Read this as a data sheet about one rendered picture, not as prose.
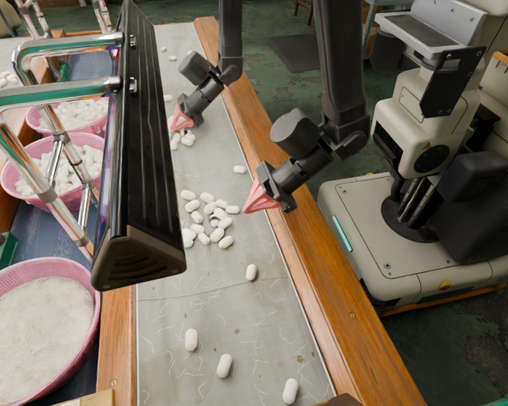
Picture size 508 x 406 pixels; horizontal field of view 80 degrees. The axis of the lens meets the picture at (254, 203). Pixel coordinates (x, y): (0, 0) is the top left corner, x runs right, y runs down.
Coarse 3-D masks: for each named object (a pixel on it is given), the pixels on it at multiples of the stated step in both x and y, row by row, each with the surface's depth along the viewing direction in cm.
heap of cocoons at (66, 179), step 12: (48, 156) 86; (84, 156) 85; (96, 156) 85; (60, 168) 82; (72, 168) 82; (96, 168) 83; (24, 180) 79; (60, 180) 79; (72, 180) 79; (24, 192) 76; (60, 192) 77
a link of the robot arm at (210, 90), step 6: (210, 72) 82; (210, 78) 82; (216, 78) 84; (204, 84) 83; (210, 84) 83; (216, 84) 83; (222, 84) 85; (204, 90) 84; (210, 90) 83; (216, 90) 84; (222, 90) 85; (204, 96) 85; (210, 96) 85; (216, 96) 86
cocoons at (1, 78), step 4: (4, 72) 117; (8, 72) 118; (0, 76) 115; (4, 76) 117; (8, 76) 115; (12, 76) 115; (0, 80) 112; (4, 80) 113; (8, 80) 115; (12, 80) 113; (16, 80) 115; (0, 84) 112; (4, 84) 113
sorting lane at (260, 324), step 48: (192, 48) 137; (192, 144) 89; (192, 192) 76; (240, 192) 76; (192, 240) 66; (240, 240) 66; (144, 288) 59; (192, 288) 59; (240, 288) 59; (288, 288) 59; (144, 336) 53; (240, 336) 53; (288, 336) 53; (144, 384) 48; (192, 384) 48; (240, 384) 48
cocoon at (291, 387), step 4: (288, 380) 47; (292, 380) 47; (288, 384) 46; (292, 384) 46; (296, 384) 46; (288, 388) 46; (292, 388) 46; (296, 388) 46; (284, 392) 46; (288, 392) 46; (292, 392) 46; (296, 392) 46; (284, 396) 46; (288, 396) 45; (292, 396) 45; (284, 400) 46; (288, 400) 45; (292, 400) 45
